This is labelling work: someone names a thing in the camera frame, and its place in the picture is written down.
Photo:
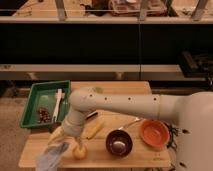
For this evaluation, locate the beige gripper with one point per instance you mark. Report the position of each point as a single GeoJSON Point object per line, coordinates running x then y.
{"type": "Point", "coordinates": [79, 141]}

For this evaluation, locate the light blue towel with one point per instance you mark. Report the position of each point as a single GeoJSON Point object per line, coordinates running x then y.
{"type": "Point", "coordinates": [49, 160]}

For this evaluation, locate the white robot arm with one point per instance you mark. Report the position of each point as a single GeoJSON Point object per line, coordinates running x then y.
{"type": "Point", "coordinates": [192, 114]}

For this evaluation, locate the yellow apple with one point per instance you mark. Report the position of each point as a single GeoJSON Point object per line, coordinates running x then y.
{"type": "Point", "coordinates": [79, 153]}

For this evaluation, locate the yellow corn cob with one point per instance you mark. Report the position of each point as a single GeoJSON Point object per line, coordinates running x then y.
{"type": "Point", "coordinates": [95, 129]}

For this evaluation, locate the striped black red block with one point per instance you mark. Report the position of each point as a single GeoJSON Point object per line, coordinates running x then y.
{"type": "Point", "coordinates": [92, 115]}

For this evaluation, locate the dark purple bowl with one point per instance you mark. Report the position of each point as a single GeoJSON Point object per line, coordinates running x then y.
{"type": "Point", "coordinates": [119, 143]}

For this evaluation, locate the dark red berry cluster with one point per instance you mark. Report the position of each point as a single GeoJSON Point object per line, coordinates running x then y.
{"type": "Point", "coordinates": [43, 115]}

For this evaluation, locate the small green cup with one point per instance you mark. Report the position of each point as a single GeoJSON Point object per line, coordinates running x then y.
{"type": "Point", "coordinates": [98, 89]}

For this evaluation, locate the green plastic tray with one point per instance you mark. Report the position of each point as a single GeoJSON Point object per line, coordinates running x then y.
{"type": "Point", "coordinates": [42, 96]}

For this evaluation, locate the metal spoon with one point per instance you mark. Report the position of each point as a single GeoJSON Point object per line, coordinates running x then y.
{"type": "Point", "coordinates": [129, 124]}

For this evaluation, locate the orange bowl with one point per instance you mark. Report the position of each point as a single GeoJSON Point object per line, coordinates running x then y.
{"type": "Point", "coordinates": [154, 133]}

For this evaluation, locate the black equipment on shelf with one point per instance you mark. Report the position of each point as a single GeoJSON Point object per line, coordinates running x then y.
{"type": "Point", "coordinates": [196, 65]}

